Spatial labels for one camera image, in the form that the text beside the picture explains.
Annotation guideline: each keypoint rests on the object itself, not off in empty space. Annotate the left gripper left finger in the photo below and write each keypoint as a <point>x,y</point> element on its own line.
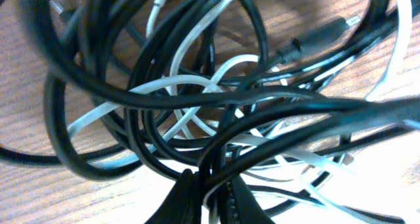
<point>182,205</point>

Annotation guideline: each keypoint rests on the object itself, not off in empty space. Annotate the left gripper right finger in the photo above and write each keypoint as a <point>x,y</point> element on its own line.
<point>237,205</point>

